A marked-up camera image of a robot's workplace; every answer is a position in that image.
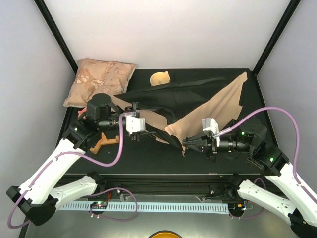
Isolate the beige black pet tent fabric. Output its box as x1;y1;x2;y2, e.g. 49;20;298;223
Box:
112;72;248;151

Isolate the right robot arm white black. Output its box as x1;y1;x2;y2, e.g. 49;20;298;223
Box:
182;118;317;238

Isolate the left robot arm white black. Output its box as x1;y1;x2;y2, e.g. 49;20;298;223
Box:
6;93;146;229

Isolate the wooden bowl stand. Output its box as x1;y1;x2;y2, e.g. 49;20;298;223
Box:
90;132;119;154

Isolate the beige cat-ear bowl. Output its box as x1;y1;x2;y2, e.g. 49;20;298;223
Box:
150;71;171;86

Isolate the beige patterned pillow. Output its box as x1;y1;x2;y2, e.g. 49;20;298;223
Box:
63;58;136;108

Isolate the pink cat-ear bowl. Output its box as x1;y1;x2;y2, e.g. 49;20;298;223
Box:
78;107;87;121

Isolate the right small circuit board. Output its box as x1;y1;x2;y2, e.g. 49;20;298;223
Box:
230;203;247;211

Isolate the small circuit board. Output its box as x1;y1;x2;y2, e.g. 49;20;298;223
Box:
230;203;247;211
90;201;108;209

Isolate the left small circuit board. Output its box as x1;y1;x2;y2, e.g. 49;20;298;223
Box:
90;201;108;209

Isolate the yellow round object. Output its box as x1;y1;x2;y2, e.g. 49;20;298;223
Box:
149;231;182;238

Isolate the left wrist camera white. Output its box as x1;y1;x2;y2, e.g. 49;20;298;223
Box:
125;116;146;135

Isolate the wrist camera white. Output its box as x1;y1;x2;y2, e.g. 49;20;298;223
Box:
125;116;146;135
202;118;220;147

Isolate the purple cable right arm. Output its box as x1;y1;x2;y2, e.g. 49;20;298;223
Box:
215;106;317;199

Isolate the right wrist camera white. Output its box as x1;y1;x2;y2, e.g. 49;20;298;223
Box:
202;118;220;147

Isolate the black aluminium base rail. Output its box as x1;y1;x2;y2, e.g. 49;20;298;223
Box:
88;172;243;200

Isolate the white slotted cable duct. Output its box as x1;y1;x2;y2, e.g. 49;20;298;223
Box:
60;201;229;215

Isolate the left black frame post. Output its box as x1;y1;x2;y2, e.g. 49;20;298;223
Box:
34;0;78;73

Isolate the black frame post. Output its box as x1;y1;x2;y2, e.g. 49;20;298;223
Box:
253;0;301;76
34;0;78;73

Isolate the right black frame post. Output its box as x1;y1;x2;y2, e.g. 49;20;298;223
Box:
253;0;301;76

